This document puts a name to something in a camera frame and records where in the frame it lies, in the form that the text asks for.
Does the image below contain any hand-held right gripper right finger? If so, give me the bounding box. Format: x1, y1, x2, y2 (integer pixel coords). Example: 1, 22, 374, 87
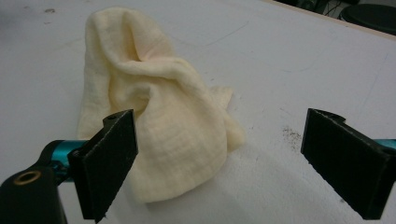
300, 107, 396, 220

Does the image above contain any cream printed cloth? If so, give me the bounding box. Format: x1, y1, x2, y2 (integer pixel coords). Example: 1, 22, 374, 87
76, 7, 247, 204

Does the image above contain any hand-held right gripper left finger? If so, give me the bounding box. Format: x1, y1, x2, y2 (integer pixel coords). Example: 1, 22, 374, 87
50, 108, 139, 223

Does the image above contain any white table mat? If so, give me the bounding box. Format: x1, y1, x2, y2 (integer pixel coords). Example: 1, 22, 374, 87
0, 0, 396, 224

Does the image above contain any black round stool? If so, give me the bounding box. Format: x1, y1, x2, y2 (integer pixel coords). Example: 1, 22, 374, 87
339, 3, 396, 35

